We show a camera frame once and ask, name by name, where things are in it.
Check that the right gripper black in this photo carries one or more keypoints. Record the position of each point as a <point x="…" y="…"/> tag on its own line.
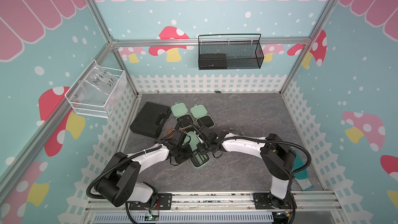
<point x="201" y="151"/>

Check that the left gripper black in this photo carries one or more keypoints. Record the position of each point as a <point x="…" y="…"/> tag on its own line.
<point x="188" y="153"/>

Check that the green clipper case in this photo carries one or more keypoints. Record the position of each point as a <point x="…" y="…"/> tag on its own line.
<point x="196" y="158"/>
<point x="182" y="115"/>
<point x="200" y="113"/>

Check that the brown clipper case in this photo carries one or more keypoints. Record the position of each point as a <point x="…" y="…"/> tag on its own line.
<point x="169" y="132"/>

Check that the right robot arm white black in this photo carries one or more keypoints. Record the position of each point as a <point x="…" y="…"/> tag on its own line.
<point x="282" y="159"/>

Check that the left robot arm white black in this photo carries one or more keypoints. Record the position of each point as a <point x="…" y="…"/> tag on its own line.
<point x="118" y="181"/>

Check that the black plastic tool case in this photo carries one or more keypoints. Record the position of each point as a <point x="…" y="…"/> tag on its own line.
<point x="150" y="120"/>

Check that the black box in basket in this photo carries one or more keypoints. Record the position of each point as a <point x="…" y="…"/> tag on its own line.
<point x="212" y="61"/>

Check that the black wire mesh basket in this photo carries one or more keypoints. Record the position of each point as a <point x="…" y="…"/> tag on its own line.
<point x="243" y="50"/>

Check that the clear acrylic wall bin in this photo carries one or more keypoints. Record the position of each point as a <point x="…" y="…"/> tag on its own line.
<point x="97" y="91"/>

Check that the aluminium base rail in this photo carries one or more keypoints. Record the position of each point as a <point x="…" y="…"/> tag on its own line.
<point x="244" y="201"/>

